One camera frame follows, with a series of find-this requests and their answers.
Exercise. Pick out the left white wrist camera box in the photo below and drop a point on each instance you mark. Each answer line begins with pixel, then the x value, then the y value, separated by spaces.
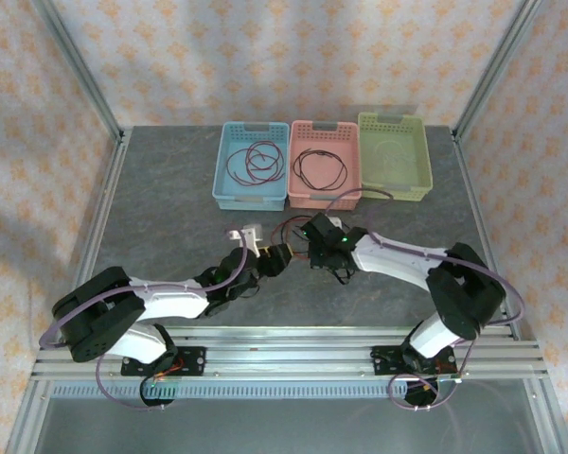
pixel 252 234

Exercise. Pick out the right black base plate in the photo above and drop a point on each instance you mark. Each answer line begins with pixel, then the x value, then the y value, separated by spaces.
pixel 383 361

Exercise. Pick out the small circuit board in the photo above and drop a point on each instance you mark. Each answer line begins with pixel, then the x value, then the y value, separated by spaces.
pixel 163 389
pixel 449 378

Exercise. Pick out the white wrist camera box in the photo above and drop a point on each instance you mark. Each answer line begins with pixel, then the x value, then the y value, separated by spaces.
pixel 336 221
pixel 252 234

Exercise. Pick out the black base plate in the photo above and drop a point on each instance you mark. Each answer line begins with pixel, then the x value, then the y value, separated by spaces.
pixel 194 361
pixel 383 361

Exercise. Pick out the aluminium frame post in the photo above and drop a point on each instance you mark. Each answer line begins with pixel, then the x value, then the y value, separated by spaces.
pixel 497 66
pixel 79 66

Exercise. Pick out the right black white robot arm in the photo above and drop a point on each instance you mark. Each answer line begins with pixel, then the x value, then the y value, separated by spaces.
pixel 464 288

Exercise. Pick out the blue plastic basket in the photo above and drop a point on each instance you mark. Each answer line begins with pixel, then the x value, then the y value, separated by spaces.
pixel 246 198

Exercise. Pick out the pink plastic basket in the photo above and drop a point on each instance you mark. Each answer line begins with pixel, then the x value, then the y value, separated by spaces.
pixel 324 137

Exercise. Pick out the aluminium table side rail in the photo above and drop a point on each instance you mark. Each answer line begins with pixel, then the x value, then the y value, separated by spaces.
pixel 101 210
pixel 468 179

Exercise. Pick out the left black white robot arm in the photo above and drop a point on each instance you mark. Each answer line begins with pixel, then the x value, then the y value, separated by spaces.
pixel 170 298

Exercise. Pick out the aluminium mounting rail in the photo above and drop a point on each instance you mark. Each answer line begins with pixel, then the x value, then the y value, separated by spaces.
pixel 289 359

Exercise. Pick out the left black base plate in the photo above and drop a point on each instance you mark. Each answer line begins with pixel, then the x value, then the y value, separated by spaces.
pixel 194 361

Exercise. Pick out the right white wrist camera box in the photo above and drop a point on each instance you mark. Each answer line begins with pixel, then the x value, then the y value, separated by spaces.
pixel 336 221

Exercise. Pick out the grey lower metal panel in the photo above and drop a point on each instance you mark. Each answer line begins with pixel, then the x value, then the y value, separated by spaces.
pixel 284 425

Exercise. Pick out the green plastic basket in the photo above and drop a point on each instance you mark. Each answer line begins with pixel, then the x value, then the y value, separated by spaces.
pixel 393 189

